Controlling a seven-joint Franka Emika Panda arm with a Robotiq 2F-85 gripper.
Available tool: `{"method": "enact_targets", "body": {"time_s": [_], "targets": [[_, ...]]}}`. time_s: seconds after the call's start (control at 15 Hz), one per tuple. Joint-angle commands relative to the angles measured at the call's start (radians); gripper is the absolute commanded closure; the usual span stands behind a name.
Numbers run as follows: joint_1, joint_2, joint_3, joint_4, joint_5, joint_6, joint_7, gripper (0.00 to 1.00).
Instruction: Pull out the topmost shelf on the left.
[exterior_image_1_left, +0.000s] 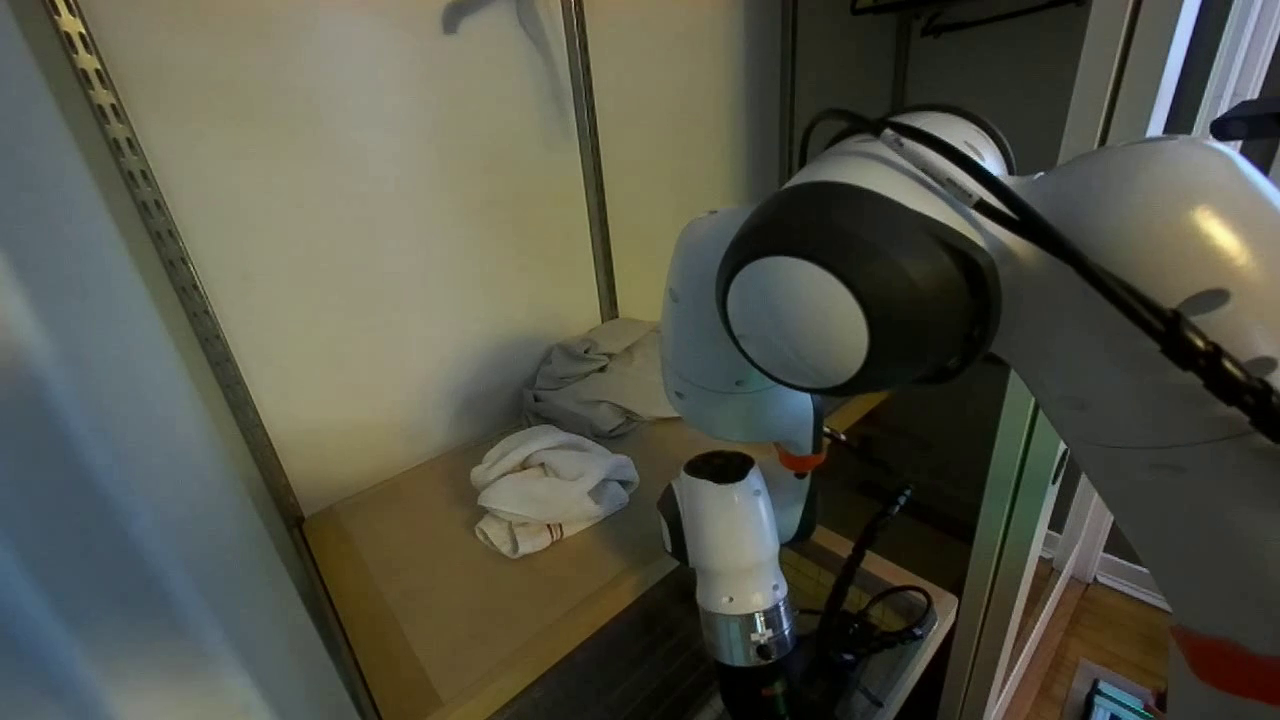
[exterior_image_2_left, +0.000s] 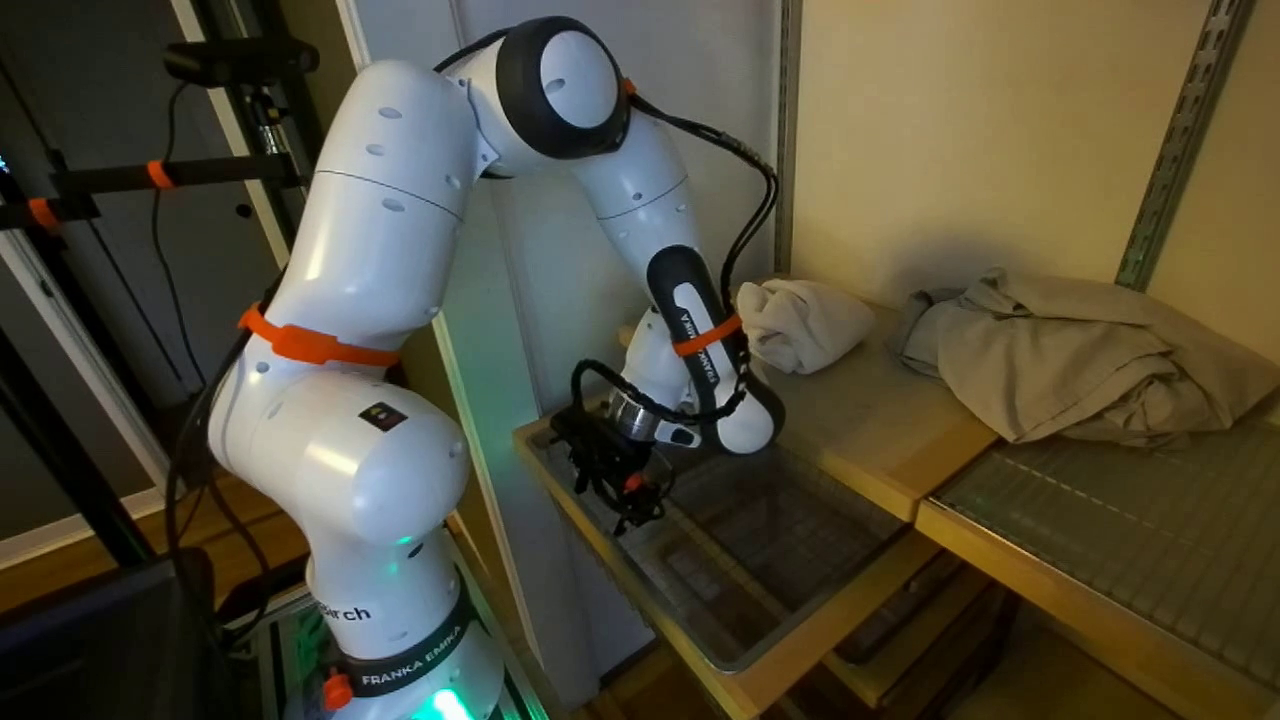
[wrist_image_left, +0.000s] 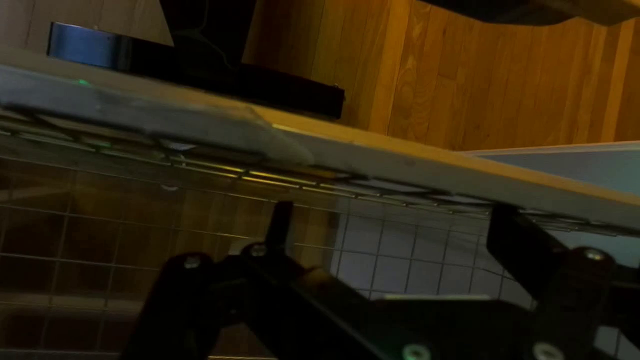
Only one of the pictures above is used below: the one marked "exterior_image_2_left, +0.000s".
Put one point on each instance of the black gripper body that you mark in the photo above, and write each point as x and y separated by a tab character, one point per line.
617	454

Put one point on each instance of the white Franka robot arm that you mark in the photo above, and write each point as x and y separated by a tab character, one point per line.
386	304

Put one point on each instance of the crumpled white cloth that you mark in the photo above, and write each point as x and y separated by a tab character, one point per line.
803	325

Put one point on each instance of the wooden drawer unit top board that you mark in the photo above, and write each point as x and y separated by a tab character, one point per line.
882	423

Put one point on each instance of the crumpled grey cloth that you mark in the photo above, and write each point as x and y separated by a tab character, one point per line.
1082	360

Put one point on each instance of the black horizontal stand bar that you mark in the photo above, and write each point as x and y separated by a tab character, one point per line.
147	179

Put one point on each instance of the dark box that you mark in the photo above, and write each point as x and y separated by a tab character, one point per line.
94	646

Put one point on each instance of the black diagonal stand leg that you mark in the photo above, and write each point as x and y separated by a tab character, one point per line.
67	454

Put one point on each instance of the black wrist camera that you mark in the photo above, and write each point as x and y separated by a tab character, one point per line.
575	441

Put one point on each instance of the slotted metal shelf rail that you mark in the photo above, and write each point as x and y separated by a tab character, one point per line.
1180	134
788	134

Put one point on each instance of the black camera stand pole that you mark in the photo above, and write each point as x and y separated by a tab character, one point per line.
266	134

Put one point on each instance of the black exterior camera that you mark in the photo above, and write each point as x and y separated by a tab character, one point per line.
241	61

